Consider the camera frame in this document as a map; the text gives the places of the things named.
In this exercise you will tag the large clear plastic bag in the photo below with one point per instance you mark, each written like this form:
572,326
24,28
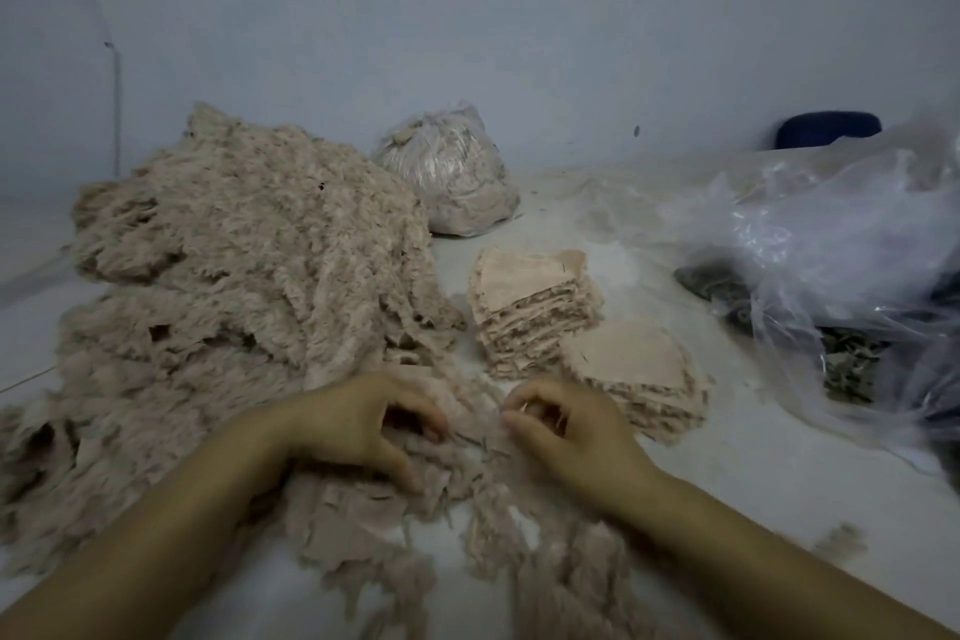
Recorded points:
855,250

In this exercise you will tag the beige scrap strips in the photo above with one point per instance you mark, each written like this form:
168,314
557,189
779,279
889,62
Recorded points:
450,527

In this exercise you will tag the clear bag of beige scraps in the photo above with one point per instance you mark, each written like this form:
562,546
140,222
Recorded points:
450,170

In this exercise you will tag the person's right forearm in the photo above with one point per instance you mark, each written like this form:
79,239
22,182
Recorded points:
795,572

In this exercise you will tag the large pile beige fabric scraps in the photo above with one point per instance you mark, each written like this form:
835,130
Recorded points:
225,302

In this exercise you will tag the stack of sorted beige pieces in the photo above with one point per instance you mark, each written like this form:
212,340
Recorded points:
533,305

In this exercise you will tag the person's left hand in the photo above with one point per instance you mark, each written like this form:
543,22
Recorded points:
353,425

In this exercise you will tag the blue chair back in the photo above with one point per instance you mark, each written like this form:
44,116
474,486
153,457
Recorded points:
828,130

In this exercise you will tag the person's left forearm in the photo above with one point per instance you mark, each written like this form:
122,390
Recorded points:
143,557

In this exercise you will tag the person's right hand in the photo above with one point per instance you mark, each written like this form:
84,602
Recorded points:
585,440

